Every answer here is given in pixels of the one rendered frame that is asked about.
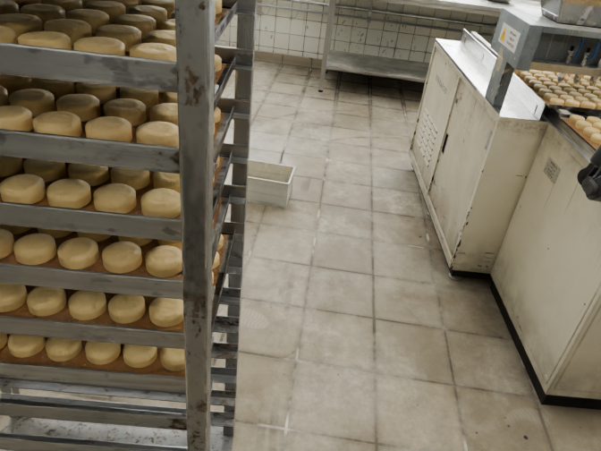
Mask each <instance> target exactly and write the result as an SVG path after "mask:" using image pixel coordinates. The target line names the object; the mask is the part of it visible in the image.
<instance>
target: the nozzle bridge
mask: <svg viewBox="0 0 601 451"><path fill-rule="evenodd" d="M581 37H583V43H582V45H581V48H580V51H579V53H578V54H577V55H576V56H574V57H573V58H572V59H571V61H570V64H564V61H565V60H564V59H565V57H566V55H567V53H568V50H570V48H571V46H575V48H574V50H573V51H574V53H573V55H575V54H576V52H577V50H578V48H579V46H580V42H581ZM597 39H600V44H599V47H598V49H597V51H596V53H595V55H594V56H593V57H592V58H591V59H589V60H588V61H587V63H586V66H580V63H581V59H582V57H583V55H584V53H585V52H586V51H587V48H588V47H591V50H590V56H589V57H591V56H592V55H593V53H594V52H595V50H596V48H597V42H598V41H597ZM491 48H492V49H493V50H495V51H496V53H497V54H498V55H497V57H496V60H495V65H494V68H493V71H492V74H491V77H490V80H489V83H488V86H487V92H486V95H485V98H486V100H487V101H488V102H489V103H490V105H491V106H493V107H502V106H503V103H504V99H505V96H506V93H507V90H508V88H509V85H510V82H511V79H512V75H513V72H514V69H515V70H520V71H528V70H529V69H531V70H540V71H548V72H563V73H571V74H579V75H587V76H595V77H601V68H596V65H597V61H598V59H599V57H600V56H601V29H599V28H591V27H583V26H576V25H568V24H560V23H556V22H554V21H552V20H550V19H548V18H547V17H545V16H543V15H542V12H537V11H529V10H521V9H513V8H506V7H503V8H502V11H501V13H500V16H499V20H498V23H497V25H496V29H495V35H494V37H493V40H492V44H491Z"/></svg>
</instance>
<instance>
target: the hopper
mask: <svg viewBox="0 0 601 451"><path fill-rule="evenodd" d="M540 5H541V12H542V15H543V16H545V17H547V18H548V19H550V20H552V21H554V22H556V23H560V24H568V25H576V26H583V27H591V28H599V29H601V0H540Z"/></svg>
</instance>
